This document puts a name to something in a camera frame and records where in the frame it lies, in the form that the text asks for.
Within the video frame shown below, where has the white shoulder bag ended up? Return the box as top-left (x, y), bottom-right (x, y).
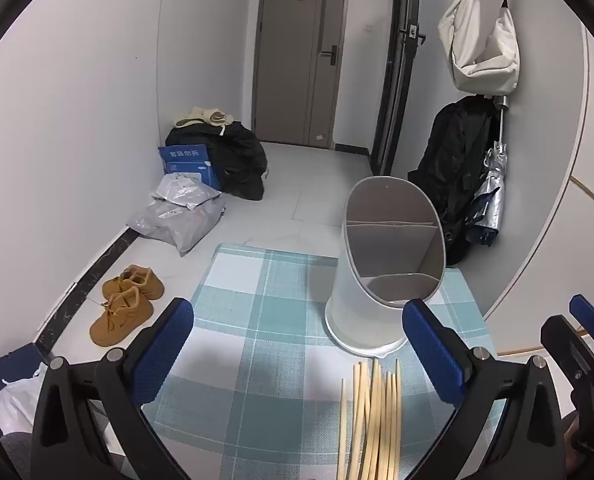
top-left (438, 0), bottom-right (520, 96)

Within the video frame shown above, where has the white utensil holder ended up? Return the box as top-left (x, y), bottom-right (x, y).
top-left (324, 176), bottom-right (446, 359)

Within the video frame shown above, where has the teal plaid placemat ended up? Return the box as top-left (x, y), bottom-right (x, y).
top-left (140, 242), bottom-right (508, 480)

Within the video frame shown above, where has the grey entrance door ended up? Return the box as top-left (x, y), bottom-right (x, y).
top-left (251, 0), bottom-right (347, 148)

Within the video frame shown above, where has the black door frame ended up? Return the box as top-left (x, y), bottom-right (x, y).
top-left (371, 0), bottom-right (425, 176)

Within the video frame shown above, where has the blue cardboard box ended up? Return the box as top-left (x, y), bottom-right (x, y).
top-left (158, 144), bottom-right (221, 191)

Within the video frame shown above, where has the beige garment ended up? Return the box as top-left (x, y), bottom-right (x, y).
top-left (175, 106), bottom-right (234, 128)

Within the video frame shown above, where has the blue folder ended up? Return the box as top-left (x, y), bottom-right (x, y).
top-left (0, 342), bottom-right (44, 391)

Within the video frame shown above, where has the black clothes pile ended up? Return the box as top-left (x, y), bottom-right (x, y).
top-left (165, 122), bottom-right (268, 202)

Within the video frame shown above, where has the black hanging jacket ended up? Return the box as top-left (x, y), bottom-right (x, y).
top-left (408, 94), bottom-right (498, 266)

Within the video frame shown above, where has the white plastic bag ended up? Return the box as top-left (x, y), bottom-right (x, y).
top-left (0, 363), bottom-right (48, 434)

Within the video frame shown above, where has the wooden chopstick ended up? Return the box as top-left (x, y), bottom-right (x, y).
top-left (374, 373), bottom-right (388, 480)
top-left (336, 379), bottom-right (347, 480)
top-left (362, 360), bottom-right (382, 479)
top-left (347, 362), bottom-right (361, 479)
top-left (351, 361), bottom-right (369, 479)
top-left (383, 373), bottom-right (397, 479)
top-left (393, 359), bottom-right (402, 480)

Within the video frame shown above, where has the silver folded umbrella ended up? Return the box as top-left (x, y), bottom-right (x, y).
top-left (466, 96), bottom-right (508, 247)

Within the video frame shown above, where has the white parcel bag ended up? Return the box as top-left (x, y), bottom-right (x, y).
top-left (152, 172), bottom-right (221, 210)

